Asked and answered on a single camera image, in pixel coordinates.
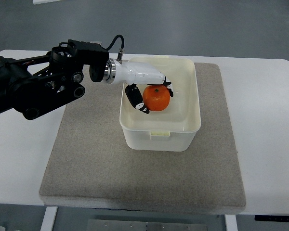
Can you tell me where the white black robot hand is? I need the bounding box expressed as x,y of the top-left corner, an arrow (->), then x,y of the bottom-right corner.
110,60 -> 174,114

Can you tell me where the orange fruit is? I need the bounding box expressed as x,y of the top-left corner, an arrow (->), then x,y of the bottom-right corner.
143,85 -> 171,111

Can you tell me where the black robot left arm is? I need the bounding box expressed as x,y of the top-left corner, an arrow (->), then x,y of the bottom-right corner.
0,39 -> 174,120

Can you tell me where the white plastic box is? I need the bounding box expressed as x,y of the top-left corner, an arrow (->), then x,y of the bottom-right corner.
119,56 -> 201,152

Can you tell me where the small clear plastic piece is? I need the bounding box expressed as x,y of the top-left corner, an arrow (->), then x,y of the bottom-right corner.
90,40 -> 102,45

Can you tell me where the grey foam mat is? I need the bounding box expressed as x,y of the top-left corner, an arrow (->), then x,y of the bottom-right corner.
39,61 -> 246,214

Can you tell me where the white object top edge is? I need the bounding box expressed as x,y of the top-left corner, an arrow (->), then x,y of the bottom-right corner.
33,0 -> 60,5

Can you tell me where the white table leg left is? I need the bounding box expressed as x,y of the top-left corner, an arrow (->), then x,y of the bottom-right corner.
40,206 -> 58,231

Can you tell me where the white table leg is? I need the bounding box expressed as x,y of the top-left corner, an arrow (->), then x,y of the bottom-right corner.
224,215 -> 238,231
40,206 -> 58,231

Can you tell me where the white table leg right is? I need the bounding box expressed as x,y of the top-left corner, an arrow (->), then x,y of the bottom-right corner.
224,215 -> 238,231

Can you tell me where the black table control panel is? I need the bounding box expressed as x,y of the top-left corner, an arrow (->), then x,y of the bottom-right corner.
254,215 -> 289,222

